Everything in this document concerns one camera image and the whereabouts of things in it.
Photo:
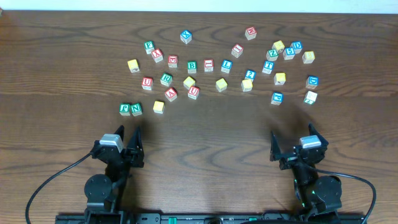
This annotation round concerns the red X block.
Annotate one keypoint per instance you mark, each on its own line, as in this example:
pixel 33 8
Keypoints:
pixel 157 55

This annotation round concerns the blue D block upper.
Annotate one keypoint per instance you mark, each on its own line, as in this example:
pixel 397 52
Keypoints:
pixel 297 46

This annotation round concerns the yellow block below 2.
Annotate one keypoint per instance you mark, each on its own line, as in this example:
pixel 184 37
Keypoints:
pixel 246 85

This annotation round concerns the blue L block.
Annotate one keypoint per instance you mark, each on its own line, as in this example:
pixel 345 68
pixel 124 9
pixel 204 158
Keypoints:
pixel 226 66

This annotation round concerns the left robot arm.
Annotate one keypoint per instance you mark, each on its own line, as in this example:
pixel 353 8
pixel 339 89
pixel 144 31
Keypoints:
pixel 105 191

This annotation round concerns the green N block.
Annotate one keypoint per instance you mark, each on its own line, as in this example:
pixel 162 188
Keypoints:
pixel 136 109

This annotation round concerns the red I block upper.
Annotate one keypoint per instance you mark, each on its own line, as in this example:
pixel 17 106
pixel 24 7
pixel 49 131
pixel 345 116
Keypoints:
pixel 237 50

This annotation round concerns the green F block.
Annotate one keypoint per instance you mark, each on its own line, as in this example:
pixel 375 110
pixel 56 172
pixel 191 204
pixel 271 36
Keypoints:
pixel 149 47

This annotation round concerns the blue block lower right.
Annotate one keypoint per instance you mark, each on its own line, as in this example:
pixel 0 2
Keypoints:
pixel 277 98

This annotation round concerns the green J block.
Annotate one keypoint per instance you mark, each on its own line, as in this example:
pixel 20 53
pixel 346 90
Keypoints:
pixel 124 109

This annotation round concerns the blue d block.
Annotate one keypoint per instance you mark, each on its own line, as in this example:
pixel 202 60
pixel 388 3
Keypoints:
pixel 297 46
pixel 312 82

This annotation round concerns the red u block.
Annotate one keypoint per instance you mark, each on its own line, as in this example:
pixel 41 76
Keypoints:
pixel 147 83
pixel 193 92

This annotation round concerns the red A block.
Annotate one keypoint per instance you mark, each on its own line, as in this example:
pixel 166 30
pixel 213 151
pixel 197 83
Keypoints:
pixel 171 94

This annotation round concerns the green B block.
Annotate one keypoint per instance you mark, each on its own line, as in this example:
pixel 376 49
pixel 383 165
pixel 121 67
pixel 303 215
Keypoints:
pixel 191 66

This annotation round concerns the red i block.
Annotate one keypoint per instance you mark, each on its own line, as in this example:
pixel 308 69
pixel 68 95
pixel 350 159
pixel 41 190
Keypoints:
pixel 208 65
pixel 237 50

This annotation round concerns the blue 2 block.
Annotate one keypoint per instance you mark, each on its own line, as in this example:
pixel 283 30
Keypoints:
pixel 250 75

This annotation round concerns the white green Z block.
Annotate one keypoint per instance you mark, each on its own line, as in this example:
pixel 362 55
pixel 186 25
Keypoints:
pixel 310 97

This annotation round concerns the red U block left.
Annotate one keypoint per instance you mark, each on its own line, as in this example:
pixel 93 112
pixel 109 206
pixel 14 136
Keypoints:
pixel 147 83

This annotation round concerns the blue T block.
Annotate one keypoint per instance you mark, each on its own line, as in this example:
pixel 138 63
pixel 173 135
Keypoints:
pixel 268 67

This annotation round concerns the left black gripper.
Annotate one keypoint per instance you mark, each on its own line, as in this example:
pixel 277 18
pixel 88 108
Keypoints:
pixel 125 154

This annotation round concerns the yellow 8 block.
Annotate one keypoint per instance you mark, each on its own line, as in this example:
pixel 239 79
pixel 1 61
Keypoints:
pixel 308 57

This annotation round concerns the green R block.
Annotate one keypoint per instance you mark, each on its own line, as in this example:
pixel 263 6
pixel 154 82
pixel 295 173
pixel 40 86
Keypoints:
pixel 166 79

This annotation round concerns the red I block centre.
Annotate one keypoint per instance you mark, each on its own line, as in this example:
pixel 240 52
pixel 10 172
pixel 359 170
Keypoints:
pixel 208 65

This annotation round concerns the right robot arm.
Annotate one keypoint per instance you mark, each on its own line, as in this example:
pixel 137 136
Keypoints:
pixel 320 196

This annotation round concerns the blue 5 block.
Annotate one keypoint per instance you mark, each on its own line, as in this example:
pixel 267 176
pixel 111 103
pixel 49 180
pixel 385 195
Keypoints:
pixel 288 53

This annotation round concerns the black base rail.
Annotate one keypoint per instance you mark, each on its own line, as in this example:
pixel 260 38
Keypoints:
pixel 156 218

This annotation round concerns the red U block centre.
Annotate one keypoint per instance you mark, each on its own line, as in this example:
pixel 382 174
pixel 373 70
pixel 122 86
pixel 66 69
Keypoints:
pixel 193 92

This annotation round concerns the blue D block right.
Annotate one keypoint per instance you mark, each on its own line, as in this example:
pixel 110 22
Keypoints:
pixel 312 82

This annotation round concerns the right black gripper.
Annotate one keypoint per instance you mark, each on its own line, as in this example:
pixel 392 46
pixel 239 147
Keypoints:
pixel 294 155

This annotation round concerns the red E block left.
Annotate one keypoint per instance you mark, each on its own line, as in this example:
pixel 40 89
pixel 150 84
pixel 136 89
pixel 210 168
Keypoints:
pixel 173 61

